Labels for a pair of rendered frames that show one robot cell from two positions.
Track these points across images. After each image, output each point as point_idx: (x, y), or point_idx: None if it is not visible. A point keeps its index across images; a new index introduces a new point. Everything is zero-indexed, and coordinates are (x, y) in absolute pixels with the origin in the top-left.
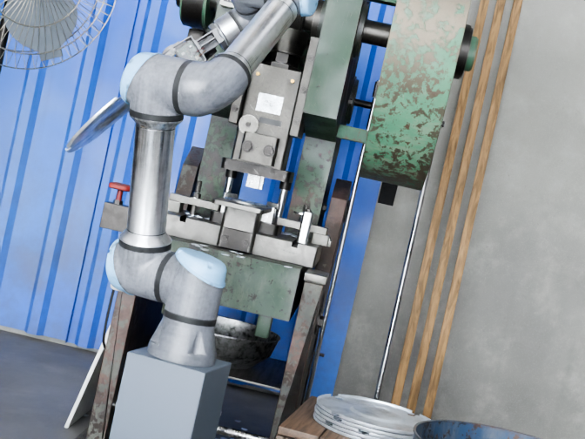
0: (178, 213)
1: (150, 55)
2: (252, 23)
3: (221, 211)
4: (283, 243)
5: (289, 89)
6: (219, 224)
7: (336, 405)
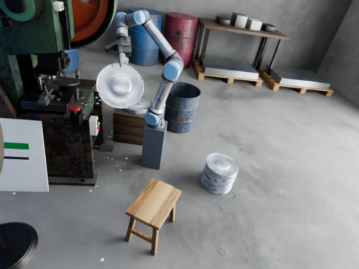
0: (56, 101)
1: (177, 63)
2: (161, 35)
3: (57, 89)
4: None
5: (61, 32)
6: (68, 94)
7: (136, 108)
